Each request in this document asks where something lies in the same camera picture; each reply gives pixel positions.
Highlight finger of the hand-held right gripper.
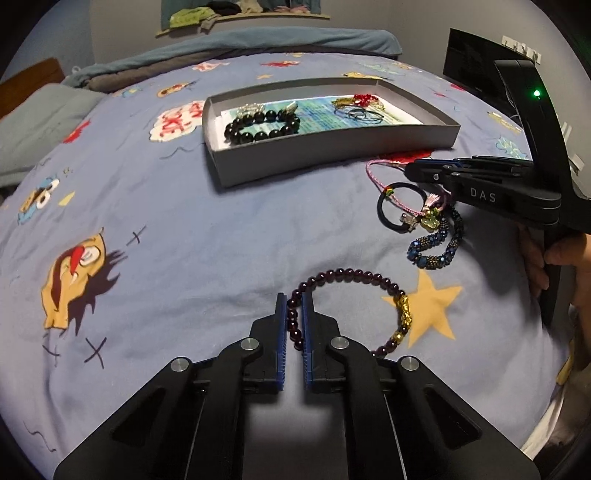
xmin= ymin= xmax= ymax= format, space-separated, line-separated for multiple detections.
xmin=403 ymin=160 xmax=462 ymax=186
xmin=429 ymin=156 xmax=532 ymax=173

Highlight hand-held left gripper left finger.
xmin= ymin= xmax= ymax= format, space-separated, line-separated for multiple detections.
xmin=53 ymin=292 xmax=289 ymax=480

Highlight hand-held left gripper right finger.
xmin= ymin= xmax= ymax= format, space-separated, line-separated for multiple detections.
xmin=302 ymin=292 xmax=541 ymax=480

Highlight pink cord bracelet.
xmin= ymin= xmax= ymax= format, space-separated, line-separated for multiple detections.
xmin=366 ymin=158 xmax=451 ymax=232

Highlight black hair tie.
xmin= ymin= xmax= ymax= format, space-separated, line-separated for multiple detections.
xmin=376 ymin=181 xmax=432 ymax=234

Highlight thin metal bangles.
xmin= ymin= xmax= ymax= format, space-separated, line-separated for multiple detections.
xmin=333 ymin=107 xmax=386 ymax=125

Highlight dark purple bead bracelet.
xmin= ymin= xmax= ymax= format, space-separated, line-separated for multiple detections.
xmin=286 ymin=268 xmax=410 ymax=357

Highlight grey cardboard tray box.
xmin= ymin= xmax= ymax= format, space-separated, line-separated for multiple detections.
xmin=202 ymin=78 xmax=461 ymax=188

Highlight large black bead bracelet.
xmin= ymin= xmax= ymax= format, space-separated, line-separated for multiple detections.
xmin=224 ymin=110 xmax=302 ymax=144

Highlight person's right hand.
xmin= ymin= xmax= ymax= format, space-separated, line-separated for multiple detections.
xmin=517 ymin=225 xmax=591 ymax=306

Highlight black flat screen monitor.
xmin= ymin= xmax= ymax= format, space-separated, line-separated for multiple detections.
xmin=442 ymin=28 xmax=514 ymax=121

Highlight blue green printed paper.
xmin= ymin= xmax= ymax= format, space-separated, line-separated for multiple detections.
xmin=221 ymin=95 xmax=423 ymax=129

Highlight blue duvet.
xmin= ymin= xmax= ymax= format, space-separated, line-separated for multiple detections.
xmin=62 ymin=28 xmax=402 ymax=86

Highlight green cloth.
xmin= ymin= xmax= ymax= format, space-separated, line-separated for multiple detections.
xmin=168 ymin=6 xmax=221 ymax=31

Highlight grey blanket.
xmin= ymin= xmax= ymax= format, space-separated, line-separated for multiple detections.
xmin=88 ymin=44 xmax=278 ymax=93

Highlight clothes on window sill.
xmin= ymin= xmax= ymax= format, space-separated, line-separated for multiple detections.
xmin=161 ymin=0 xmax=324 ymax=28

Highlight grey blue pillow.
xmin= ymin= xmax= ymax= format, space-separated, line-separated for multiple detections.
xmin=0 ymin=87 xmax=105 ymax=184

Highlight wooden headboard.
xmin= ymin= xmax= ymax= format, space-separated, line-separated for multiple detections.
xmin=0 ymin=58 xmax=64 ymax=110

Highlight blue beaded bracelet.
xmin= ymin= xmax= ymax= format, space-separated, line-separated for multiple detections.
xmin=406 ymin=205 xmax=465 ymax=269

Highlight white wall sockets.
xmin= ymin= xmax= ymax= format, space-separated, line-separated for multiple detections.
xmin=501 ymin=36 xmax=542 ymax=64

